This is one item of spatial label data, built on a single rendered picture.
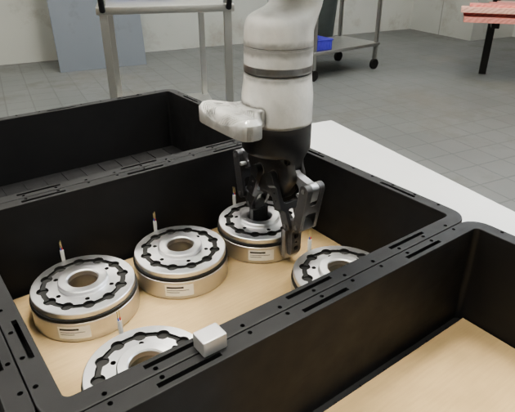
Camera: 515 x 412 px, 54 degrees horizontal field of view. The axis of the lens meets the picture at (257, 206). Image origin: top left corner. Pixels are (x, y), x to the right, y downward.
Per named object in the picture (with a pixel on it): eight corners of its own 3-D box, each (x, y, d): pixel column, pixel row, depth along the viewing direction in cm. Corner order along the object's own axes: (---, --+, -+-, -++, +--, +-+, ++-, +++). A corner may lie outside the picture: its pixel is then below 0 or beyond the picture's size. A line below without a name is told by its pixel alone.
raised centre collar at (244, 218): (262, 206, 66) (262, 202, 65) (287, 221, 62) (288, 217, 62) (231, 217, 63) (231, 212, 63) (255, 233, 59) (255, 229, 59)
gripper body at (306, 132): (330, 117, 53) (324, 197, 57) (279, 98, 59) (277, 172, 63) (273, 130, 49) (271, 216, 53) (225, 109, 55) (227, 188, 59)
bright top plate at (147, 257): (193, 221, 63) (193, 217, 63) (244, 255, 56) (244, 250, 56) (118, 248, 57) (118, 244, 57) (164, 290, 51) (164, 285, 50)
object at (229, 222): (266, 197, 69) (266, 193, 69) (317, 226, 62) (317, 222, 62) (203, 218, 64) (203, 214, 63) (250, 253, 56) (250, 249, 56)
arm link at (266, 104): (194, 121, 54) (190, 61, 51) (277, 104, 60) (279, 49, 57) (244, 146, 47) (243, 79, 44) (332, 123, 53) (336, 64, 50)
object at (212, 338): (216, 335, 34) (215, 320, 34) (227, 347, 33) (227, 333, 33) (193, 347, 33) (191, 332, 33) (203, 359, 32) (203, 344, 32)
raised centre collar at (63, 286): (96, 263, 54) (96, 258, 54) (117, 284, 51) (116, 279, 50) (50, 280, 51) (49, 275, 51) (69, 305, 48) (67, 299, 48)
